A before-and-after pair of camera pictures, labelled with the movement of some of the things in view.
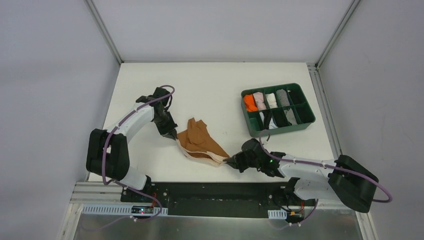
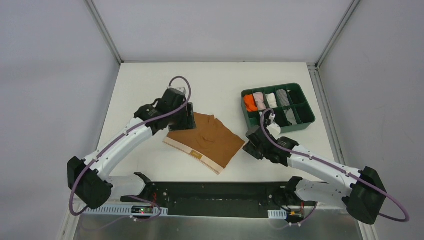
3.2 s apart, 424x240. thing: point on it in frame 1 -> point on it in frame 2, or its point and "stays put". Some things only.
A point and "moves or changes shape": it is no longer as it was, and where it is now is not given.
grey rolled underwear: [290, 116] stays put
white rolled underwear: [271, 100] stays put
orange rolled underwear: [250, 103] stays put
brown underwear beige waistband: [196, 142] moves or changes shape
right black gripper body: [240, 160] -> [253, 147]
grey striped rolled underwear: [283, 97] stays put
